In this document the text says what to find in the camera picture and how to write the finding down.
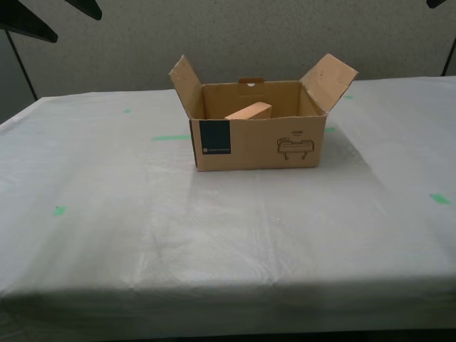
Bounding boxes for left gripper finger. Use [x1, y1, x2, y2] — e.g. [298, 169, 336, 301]
[66, 0, 103, 21]
[0, 0, 58, 43]

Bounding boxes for light wooden block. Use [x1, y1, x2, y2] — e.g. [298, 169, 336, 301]
[224, 101, 274, 121]

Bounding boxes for brown cardboard box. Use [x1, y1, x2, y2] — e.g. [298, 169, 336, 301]
[168, 53, 359, 172]

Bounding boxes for dark grey partition panel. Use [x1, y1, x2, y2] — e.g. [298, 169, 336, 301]
[0, 28, 37, 124]

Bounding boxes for grey fabric office partition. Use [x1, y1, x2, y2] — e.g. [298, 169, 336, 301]
[0, 0, 456, 100]

